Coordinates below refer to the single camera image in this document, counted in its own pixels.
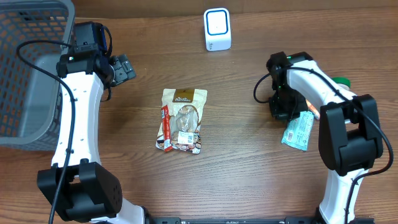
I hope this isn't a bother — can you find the small orange snack box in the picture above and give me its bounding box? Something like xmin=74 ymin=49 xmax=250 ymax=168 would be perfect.
xmin=306 ymin=100 xmax=320 ymax=120

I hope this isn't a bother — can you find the white barcode scanner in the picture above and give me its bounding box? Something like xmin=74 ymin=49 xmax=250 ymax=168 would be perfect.
xmin=203 ymin=7 xmax=232 ymax=52

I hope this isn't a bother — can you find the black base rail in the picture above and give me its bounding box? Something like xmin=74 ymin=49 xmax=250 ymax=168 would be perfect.
xmin=150 ymin=217 xmax=321 ymax=224

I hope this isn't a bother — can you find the grey plastic basket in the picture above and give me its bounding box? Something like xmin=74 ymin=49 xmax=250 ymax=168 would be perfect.
xmin=1 ymin=0 xmax=75 ymax=151

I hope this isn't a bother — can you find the beige nut snack bag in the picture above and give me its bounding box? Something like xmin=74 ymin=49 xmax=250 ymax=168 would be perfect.
xmin=155 ymin=88 xmax=208 ymax=154

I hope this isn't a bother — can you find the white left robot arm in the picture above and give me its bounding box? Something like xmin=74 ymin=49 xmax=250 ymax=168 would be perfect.
xmin=37 ymin=53 xmax=151 ymax=223

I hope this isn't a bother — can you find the teal snack packet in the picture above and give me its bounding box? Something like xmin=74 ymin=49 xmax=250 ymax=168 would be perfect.
xmin=281 ymin=111 xmax=315 ymax=151

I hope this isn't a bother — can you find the red snack stick wrapper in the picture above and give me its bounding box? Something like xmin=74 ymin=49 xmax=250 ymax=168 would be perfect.
xmin=161 ymin=105 xmax=173 ymax=152

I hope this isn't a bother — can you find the green-lidded sauce jar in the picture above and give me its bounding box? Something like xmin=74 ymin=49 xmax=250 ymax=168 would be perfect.
xmin=332 ymin=77 xmax=351 ymax=91

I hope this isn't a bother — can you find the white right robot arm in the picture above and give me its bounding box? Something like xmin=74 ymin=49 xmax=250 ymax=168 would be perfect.
xmin=266 ymin=52 xmax=383 ymax=223

